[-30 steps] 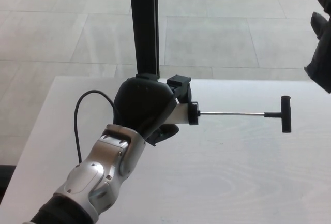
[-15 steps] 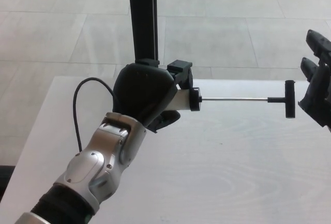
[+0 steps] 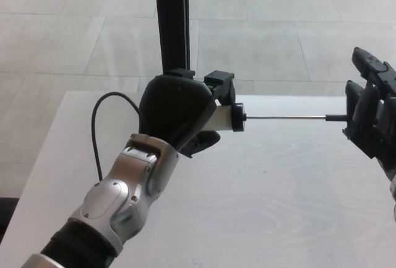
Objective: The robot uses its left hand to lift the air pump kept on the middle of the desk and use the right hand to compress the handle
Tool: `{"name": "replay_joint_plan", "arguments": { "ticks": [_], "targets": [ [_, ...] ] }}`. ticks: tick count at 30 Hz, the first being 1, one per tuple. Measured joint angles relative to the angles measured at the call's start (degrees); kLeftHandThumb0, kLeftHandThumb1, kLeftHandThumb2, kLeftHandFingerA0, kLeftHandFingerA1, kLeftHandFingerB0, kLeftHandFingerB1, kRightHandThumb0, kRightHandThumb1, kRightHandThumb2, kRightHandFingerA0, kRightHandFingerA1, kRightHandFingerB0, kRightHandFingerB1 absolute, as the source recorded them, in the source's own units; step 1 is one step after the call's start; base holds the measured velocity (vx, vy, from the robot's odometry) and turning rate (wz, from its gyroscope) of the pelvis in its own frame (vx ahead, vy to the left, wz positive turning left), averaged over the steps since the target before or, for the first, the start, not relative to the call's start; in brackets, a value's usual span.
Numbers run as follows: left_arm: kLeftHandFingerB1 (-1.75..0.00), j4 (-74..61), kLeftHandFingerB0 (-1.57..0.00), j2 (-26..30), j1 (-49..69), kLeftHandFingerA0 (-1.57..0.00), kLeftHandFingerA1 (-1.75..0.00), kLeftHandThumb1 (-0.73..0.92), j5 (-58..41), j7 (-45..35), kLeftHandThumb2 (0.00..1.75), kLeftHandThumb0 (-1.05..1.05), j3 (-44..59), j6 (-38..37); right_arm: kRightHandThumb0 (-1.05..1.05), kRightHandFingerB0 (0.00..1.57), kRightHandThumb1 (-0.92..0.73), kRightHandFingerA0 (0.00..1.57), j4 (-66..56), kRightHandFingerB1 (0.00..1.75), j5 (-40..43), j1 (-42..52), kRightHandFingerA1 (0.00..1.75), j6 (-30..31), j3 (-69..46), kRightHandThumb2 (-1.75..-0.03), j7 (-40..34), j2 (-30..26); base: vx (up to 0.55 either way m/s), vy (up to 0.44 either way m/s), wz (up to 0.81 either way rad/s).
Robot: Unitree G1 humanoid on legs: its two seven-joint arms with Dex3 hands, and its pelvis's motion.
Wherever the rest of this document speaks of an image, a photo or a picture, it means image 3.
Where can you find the black metal post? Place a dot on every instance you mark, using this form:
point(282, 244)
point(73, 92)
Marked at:
point(171, 17)

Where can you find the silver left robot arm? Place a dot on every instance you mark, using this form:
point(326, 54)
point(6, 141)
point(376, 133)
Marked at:
point(130, 181)

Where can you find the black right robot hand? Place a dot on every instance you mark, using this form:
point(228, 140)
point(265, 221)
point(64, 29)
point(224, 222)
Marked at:
point(377, 125)

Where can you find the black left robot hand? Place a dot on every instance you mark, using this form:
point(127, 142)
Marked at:
point(173, 107)

